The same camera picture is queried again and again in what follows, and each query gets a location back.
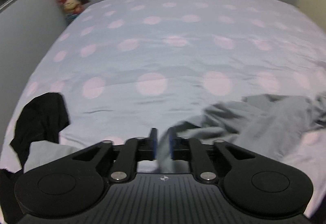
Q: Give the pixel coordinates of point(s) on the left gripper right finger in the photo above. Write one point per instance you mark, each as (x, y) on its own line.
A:
(173, 143)

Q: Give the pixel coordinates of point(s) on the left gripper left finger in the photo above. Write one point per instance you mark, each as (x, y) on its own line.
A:
(153, 143)

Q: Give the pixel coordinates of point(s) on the grey t-shirt garment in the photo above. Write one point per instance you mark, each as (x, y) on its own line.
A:
(271, 125)

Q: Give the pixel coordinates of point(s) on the polka dot bed sheet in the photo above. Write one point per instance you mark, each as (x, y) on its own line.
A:
(125, 66)

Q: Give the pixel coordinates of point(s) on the black sock foot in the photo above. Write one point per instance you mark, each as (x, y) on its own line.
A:
(41, 119)

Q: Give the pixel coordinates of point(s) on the white cloth under foot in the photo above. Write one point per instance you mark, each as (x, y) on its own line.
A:
(44, 152)

